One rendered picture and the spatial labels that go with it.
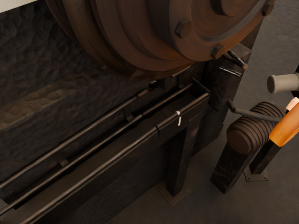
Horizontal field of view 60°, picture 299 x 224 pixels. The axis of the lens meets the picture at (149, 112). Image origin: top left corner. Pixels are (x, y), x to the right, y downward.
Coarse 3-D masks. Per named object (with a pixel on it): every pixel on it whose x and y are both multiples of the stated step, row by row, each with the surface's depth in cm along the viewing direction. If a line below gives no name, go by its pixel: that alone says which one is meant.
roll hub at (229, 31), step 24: (168, 0) 30; (192, 0) 33; (216, 0) 35; (240, 0) 37; (264, 0) 44; (168, 24) 32; (192, 24) 35; (216, 24) 41; (240, 24) 45; (192, 48) 39
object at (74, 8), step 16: (64, 0) 30; (80, 0) 32; (64, 16) 38; (80, 16) 33; (80, 32) 35; (96, 32) 36; (96, 48) 38; (112, 48) 40; (112, 64) 42; (128, 64) 45; (144, 80) 51
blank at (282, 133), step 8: (296, 104) 50; (288, 112) 51; (296, 112) 50; (280, 120) 52; (288, 120) 51; (296, 120) 50; (280, 128) 52; (288, 128) 51; (296, 128) 50; (272, 136) 55; (280, 136) 53; (288, 136) 52; (280, 144) 55
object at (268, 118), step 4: (228, 100) 88; (228, 104) 87; (232, 104) 87; (232, 108) 86; (236, 108) 86; (240, 108) 87; (236, 112) 86; (240, 112) 86; (244, 112) 87; (248, 112) 87; (252, 112) 88; (252, 116) 88; (256, 116) 88; (260, 116) 89; (264, 116) 89; (268, 116) 89; (272, 116) 89; (276, 116) 93; (268, 120) 89; (272, 120) 89; (276, 120) 89
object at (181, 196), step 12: (192, 120) 79; (180, 132) 86; (192, 132) 86; (180, 144) 90; (192, 144) 94; (180, 156) 96; (168, 168) 113; (180, 168) 104; (168, 180) 121; (180, 180) 116; (168, 192) 130; (180, 192) 130
